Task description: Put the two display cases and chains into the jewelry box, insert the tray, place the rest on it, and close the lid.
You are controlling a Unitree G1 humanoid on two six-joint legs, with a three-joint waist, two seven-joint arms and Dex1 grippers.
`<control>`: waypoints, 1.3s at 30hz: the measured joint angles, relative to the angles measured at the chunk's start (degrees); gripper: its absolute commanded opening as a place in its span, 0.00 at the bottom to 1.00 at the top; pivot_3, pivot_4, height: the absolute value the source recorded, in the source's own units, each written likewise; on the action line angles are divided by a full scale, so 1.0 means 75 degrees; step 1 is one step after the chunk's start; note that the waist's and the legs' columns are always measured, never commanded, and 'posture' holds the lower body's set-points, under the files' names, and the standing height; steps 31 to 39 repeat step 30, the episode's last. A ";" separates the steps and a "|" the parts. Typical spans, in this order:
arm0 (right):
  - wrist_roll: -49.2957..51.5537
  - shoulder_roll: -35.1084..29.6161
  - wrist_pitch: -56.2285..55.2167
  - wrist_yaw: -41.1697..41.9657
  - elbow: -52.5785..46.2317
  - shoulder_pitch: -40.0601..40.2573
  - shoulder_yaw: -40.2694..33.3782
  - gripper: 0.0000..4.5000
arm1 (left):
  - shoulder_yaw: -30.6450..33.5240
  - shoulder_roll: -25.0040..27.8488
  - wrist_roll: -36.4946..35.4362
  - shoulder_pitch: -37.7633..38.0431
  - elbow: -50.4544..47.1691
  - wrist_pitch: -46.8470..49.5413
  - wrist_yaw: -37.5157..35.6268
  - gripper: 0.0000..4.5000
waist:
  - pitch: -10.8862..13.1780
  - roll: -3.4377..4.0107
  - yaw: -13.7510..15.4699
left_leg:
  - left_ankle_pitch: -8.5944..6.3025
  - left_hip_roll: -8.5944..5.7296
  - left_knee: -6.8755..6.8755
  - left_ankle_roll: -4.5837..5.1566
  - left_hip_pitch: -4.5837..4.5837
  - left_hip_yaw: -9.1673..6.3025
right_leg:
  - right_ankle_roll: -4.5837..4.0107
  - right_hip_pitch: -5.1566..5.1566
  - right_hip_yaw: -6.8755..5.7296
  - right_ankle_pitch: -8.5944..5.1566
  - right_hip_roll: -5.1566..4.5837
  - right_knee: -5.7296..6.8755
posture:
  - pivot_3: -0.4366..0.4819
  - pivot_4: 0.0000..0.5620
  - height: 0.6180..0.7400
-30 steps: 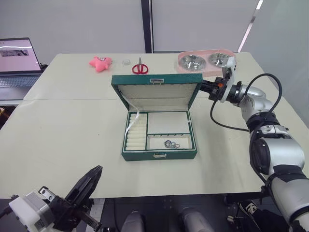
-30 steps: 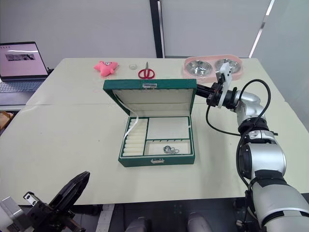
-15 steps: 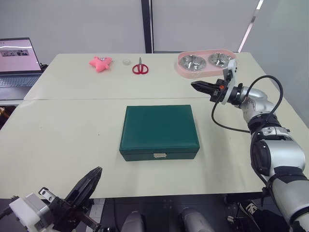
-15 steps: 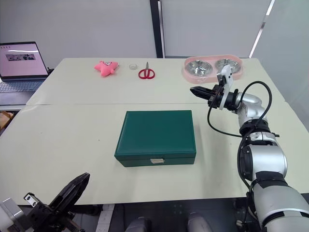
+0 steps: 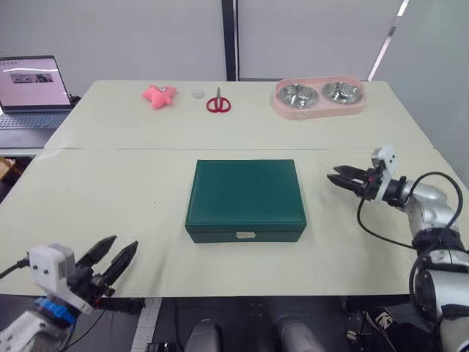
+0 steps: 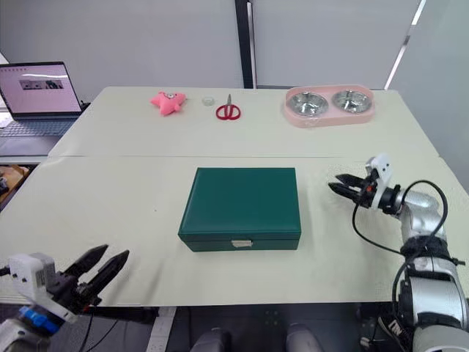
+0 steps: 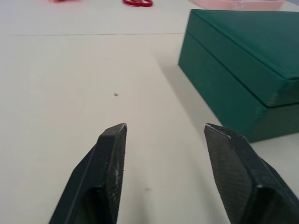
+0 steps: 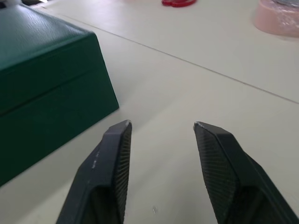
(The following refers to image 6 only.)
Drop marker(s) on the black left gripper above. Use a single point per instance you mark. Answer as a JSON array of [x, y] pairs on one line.
[[71, 291]]

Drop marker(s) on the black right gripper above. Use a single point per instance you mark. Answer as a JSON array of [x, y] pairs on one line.
[[366, 192]]

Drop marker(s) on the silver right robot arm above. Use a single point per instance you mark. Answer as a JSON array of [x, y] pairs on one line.
[[432, 286]]

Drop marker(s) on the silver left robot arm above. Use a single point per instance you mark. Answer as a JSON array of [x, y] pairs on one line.
[[16, 335]]

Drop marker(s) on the green jewelry box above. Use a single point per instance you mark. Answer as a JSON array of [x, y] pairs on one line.
[[240, 205]]

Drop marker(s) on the brown cardboard box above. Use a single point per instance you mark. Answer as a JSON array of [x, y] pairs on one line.
[[12, 181]]

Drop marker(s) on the pink double pet bowl stand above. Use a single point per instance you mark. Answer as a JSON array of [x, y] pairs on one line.
[[322, 119]]

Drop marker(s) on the round steel pet bowl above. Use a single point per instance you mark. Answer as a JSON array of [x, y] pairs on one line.
[[307, 103], [350, 100]]

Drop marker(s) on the white power strip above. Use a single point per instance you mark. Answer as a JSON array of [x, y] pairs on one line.
[[162, 330]]

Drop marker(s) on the grey rounded knee shape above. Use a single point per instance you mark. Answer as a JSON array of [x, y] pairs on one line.
[[212, 341], [303, 338]]

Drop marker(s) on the black and white sneaker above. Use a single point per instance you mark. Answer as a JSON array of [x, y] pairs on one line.
[[393, 329]]

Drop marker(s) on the pink star plush toy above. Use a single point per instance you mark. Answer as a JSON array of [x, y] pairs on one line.
[[166, 103]]

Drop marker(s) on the grey open laptop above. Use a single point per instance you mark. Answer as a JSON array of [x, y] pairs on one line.
[[36, 95]]

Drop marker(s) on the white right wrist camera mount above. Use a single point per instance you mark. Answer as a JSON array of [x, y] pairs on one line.
[[381, 172]]

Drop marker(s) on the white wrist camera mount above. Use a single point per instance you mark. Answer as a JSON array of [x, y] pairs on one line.
[[381, 172], [31, 273]]

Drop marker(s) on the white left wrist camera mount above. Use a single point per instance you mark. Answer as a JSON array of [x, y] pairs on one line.
[[31, 273]]

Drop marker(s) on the black partition post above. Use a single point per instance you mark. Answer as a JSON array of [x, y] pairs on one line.
[[246, 44]]

